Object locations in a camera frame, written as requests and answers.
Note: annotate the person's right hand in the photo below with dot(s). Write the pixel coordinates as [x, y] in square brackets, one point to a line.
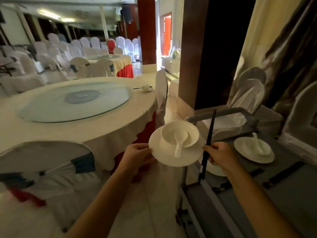
[223, 154]

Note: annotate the person's left hand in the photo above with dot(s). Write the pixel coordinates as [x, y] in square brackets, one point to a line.
[135, 157]

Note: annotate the person's left thumb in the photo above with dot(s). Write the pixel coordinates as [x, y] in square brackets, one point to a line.
[144, 147]

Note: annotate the person's right thumb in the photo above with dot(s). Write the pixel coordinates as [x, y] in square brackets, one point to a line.
[210, 146]

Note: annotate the pair of black chopsticks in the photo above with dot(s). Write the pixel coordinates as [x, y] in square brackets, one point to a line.
[137, 88]
[223, 187]
[209, 136]
[283, 174]

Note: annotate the white dinner plate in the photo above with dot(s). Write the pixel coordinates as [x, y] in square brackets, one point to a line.
[214, 169]
[163, 156]
[245, 156]

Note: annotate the person's right forearm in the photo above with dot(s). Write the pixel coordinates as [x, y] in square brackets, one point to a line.
[260, 205]

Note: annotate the person's left forearm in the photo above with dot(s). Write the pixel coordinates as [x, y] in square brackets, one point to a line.
[99, 208]

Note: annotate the white bowl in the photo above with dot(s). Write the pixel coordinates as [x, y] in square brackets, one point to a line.
[170, 132]
[266, 147]

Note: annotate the white ceramic spoon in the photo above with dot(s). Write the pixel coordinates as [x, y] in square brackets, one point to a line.
[257, 144]
[180, 142]

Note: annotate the small white saucer with bowl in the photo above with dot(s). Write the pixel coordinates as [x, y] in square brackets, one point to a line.
[145, 88]

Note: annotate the grey service cart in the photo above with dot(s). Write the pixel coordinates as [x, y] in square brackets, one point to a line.
[247, 195]

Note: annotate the round table with cream cloth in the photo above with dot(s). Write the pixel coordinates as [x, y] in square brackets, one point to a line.
[74, 131]

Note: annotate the round glass turntable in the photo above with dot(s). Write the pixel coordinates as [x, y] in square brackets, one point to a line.
[104, 56]
[74, 101]

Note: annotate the round table with yellow cloth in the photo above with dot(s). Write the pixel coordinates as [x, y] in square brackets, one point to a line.
[121, 65]

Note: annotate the dark brown pillar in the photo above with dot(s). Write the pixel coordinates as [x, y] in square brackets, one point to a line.
[195, 52]

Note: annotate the white covered chair blue sash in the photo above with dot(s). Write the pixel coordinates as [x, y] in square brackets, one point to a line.
[44, 185]

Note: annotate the red covered chair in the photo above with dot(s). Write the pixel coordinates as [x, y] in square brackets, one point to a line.
[111, 45]

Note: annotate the red door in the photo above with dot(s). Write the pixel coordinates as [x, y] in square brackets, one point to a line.
[166, 34]

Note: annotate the red pillar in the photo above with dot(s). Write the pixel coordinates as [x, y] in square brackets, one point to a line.
[147, 30]

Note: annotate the brown patterned curtain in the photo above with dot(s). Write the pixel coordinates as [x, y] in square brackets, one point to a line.
[289, 54]

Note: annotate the rows of white covered chairs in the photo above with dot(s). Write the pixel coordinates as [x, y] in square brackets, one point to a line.
[49, 56]

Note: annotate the black loudspeaker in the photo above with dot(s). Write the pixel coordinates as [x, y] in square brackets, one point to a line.
[127, 13]

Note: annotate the ceiling light strip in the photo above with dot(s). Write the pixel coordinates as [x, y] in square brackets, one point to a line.
[53, 15]

